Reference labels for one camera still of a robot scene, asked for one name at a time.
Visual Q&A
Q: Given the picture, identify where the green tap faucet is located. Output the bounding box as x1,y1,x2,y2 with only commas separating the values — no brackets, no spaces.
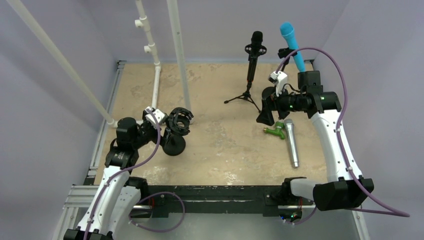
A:
263,121,286,140

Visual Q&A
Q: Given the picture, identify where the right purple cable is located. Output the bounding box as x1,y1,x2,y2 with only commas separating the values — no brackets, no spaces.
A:
274,46,411,219

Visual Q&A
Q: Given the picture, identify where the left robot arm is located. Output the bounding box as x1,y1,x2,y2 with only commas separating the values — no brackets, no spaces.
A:
63,107,168,240

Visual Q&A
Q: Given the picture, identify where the black shock-mount round-base stand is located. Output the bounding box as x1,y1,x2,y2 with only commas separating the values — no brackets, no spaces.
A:
161,107,194,156

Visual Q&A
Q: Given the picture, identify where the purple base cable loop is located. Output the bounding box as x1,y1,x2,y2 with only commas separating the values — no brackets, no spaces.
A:
128,191,186,233

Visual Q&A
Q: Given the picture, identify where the aluminium rail frame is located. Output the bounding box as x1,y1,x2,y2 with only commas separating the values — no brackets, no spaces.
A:
52,59,370,240

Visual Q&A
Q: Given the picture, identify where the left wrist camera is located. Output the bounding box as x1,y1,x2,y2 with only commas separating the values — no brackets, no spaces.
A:
143,106,168,125

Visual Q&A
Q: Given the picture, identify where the black clip round-base stand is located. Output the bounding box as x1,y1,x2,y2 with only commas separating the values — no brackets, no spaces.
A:
261,47,298,100

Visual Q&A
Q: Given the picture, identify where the black tripod mic stand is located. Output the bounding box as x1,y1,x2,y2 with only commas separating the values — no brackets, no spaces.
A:
224,45,267,113

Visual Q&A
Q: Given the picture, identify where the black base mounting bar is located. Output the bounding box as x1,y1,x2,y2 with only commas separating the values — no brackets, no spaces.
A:
131,185,315,218

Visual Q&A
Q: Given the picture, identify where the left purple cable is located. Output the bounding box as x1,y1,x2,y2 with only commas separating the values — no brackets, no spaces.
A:
82,110,162,240

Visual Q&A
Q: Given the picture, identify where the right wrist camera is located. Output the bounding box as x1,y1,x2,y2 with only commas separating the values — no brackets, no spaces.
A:
268,71,288,97

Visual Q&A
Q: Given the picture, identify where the black microphone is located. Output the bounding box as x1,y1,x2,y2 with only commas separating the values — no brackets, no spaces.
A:
245,31,263,83

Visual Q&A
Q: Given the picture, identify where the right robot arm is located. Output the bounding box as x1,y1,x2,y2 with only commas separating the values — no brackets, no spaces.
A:
256,70,374,211

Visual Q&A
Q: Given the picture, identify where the silver grey microphone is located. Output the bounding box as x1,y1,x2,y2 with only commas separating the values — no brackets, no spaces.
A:
283,118,300,168

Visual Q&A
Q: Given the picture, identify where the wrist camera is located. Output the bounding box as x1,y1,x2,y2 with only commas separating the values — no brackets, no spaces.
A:
268,71,288,97
143,106,168,125

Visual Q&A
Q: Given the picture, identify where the blue microphone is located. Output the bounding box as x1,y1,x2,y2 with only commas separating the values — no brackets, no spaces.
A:
279,22,306,72

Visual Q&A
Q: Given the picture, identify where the white PVC pipe frame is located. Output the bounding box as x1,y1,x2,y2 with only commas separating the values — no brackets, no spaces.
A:
5,0,193,129

